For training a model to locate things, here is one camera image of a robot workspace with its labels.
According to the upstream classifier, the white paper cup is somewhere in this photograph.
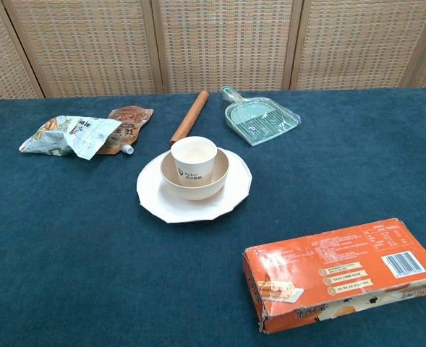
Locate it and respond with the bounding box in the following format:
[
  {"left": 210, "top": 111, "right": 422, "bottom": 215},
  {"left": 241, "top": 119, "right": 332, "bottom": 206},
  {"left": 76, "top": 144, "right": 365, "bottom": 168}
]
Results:
[{"left": 170, "top": 135, "right": 218, "bottom": 188}]

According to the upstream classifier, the beige bowl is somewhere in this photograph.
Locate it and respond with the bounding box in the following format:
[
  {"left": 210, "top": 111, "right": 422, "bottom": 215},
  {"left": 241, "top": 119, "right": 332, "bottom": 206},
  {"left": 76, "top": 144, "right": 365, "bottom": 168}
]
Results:
[{"left": 160, "top": 147, "right": 231, "bottom": 202}]

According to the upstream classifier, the wooden rolling pin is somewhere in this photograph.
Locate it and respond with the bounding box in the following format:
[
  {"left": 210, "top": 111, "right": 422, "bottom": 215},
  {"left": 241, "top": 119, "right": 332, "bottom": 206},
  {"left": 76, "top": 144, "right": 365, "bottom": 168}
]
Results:
[{"left": 169, "top": 90, "right": 210, "bottom": 147}]

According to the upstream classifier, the white paper plate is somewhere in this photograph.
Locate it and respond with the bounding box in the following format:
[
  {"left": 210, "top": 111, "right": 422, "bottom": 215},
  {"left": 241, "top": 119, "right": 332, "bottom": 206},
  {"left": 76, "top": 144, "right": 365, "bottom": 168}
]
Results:
[{"left": 136, "top": 147, "right": 253, "bottom": 224}]

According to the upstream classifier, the green plastic dustpan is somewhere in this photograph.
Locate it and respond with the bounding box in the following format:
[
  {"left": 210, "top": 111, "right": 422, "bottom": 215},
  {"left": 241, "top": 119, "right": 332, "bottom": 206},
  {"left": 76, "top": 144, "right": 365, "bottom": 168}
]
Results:
[{"left": 221, "top": 85, "right": 302, "bottom": 147}]

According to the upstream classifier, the brown spouted sauce pouch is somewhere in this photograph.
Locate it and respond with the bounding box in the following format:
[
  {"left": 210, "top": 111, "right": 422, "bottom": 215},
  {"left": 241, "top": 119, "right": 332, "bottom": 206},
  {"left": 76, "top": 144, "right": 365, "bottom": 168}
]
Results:
[{"left": 96, "top": 107, "right": 154, "bottom": 155}]

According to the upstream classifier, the woven folding screen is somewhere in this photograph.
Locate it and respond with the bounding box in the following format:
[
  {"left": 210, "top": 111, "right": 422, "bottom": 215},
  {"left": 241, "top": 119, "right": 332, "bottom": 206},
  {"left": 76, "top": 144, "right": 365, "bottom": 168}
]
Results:
[{"left": 0, "top": 0, "right": 426, "bottom": 102}]

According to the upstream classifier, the white green snack bag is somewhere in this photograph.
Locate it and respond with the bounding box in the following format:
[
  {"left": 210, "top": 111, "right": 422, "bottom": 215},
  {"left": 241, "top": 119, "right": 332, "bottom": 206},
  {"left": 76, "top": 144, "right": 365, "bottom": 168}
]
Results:
[{"left": 19, "top": 115, "right": 122, "bottom": 160}]

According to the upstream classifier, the dark teal table cloth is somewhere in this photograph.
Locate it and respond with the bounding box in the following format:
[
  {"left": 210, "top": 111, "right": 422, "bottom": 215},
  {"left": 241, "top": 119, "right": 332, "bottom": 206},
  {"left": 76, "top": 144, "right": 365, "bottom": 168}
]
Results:
[{"left": 0, "top": 87, "right": 426, "bottom": 347}]

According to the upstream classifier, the orange cardboard food box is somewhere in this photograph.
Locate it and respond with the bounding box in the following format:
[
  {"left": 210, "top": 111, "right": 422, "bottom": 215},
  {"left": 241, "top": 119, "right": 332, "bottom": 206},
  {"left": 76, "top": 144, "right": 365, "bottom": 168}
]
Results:
[{"left": 242, "top": 217, "right": 426, "bottom": 335}]

